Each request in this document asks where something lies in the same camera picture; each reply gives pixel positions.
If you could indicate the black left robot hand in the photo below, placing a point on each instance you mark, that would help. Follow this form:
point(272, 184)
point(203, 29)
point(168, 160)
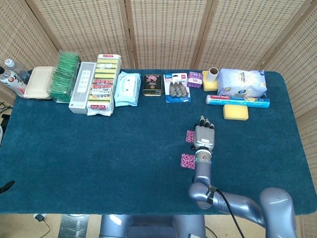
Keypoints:
point(6, 187)

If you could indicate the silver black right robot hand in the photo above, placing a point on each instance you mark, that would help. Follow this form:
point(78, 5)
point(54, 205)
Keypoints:
point(204, 136)

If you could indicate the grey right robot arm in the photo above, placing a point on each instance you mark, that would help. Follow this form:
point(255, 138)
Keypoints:
point(203, 173)

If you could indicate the yellow sponge green scourer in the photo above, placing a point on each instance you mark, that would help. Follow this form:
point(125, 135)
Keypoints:
point(235, 112)

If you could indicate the blue cling wrap roll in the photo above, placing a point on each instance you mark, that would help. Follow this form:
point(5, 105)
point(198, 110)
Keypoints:
point(237, 101)

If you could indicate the blue correction tape blister pack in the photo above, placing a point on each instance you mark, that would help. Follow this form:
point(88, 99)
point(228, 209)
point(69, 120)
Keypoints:
point(177, 89)

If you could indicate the small purple box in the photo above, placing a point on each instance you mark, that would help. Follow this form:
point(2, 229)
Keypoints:
point(195, 79)

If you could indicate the white paper roll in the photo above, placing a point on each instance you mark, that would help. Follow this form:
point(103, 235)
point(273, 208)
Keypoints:
point(213, 74)

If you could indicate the large white tissue pack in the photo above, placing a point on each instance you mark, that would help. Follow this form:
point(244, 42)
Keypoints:
point(241, 83)

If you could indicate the black gold luncheon meat can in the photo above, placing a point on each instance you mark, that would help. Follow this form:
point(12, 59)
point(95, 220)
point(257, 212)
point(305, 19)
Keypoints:
point(152, 85)

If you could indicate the shiny metal table leg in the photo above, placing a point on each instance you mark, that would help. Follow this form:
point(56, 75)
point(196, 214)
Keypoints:
point(74, 226)

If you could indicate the light blue wet wipes pack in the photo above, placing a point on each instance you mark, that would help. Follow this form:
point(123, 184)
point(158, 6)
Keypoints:
point(126, 88)

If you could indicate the teal table mat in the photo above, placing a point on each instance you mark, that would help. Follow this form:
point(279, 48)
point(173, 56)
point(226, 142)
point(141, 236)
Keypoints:
point(99, 148)

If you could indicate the grey robot torso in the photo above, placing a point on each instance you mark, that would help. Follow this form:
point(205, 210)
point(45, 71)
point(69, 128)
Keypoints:
point(148, 225)

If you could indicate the white bottle red label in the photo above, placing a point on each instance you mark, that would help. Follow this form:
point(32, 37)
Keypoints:
point(12, 81)

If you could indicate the beige lunch container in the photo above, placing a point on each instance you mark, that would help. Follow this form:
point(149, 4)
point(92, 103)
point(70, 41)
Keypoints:
point(38, 83)

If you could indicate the wicker folding screen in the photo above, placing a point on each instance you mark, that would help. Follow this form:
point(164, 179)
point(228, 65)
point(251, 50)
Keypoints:
point(168, 29)

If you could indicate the yellow sponge multipack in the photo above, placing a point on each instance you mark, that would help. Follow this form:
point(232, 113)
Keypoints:
point(102, 86)

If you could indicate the clear bottle white cap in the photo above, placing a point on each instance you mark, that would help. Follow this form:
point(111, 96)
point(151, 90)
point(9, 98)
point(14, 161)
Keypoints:
point(17, 70)

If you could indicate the clear box green tea bags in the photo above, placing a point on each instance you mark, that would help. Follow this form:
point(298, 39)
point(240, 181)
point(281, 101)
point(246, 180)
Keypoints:
point(63, 79)

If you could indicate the white power strip box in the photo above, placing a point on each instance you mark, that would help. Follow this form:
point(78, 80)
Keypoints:
point(81, 86)

